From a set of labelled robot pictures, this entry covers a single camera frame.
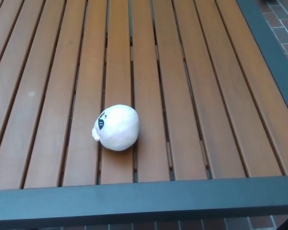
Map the white plush dumpling toy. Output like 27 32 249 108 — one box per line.
91 103 140 152

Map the square wood slat table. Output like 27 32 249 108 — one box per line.
0 0 288 227

